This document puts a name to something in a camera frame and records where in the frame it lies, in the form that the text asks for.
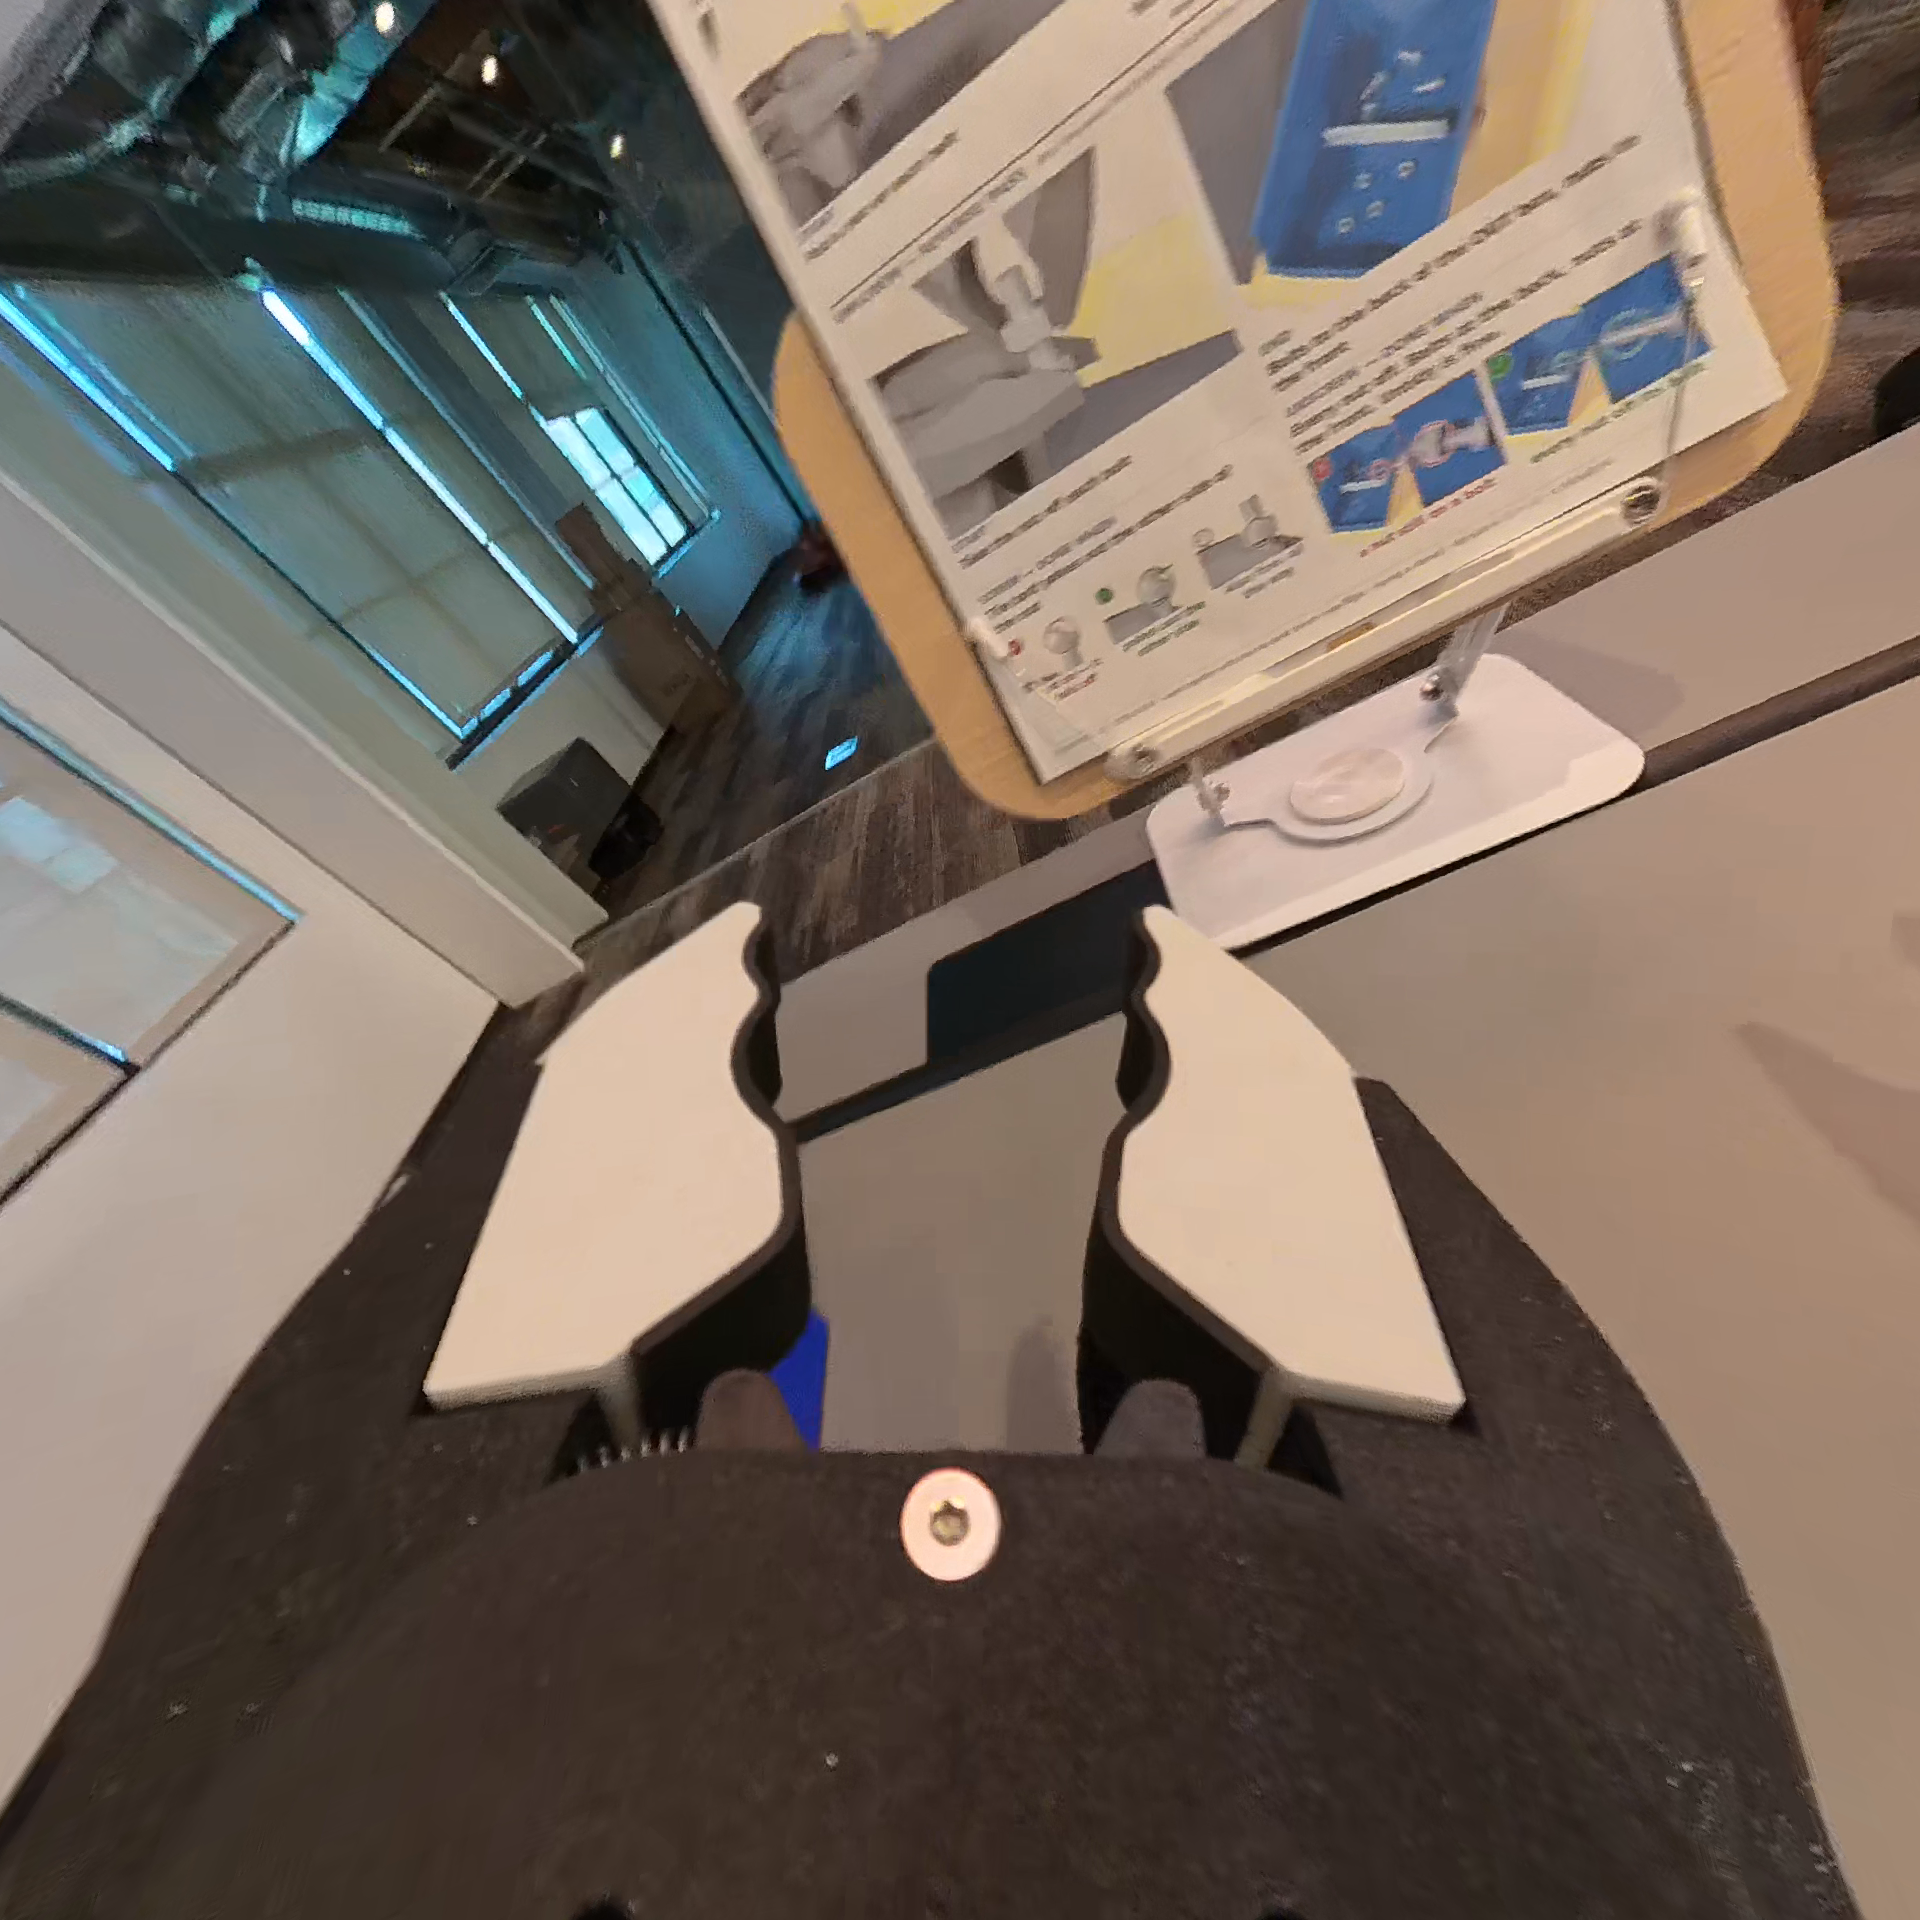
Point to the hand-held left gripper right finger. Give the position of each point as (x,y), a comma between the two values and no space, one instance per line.
(1277,1202)

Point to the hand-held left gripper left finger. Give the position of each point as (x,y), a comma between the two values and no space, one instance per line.
(630,1184)

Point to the blue plastic bin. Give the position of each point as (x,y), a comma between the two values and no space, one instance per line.
(809,1373)

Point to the black cabinet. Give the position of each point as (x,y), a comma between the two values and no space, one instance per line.
(563,797)

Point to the brown cardboard boxes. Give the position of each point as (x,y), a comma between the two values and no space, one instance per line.
(653,629)

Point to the window with white blinds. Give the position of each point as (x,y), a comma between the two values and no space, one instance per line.
(376,494)

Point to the instruction board on stand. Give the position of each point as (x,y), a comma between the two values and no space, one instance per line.
(1201,375)

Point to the wooden document stand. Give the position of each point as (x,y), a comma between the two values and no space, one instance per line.
(1769,226)

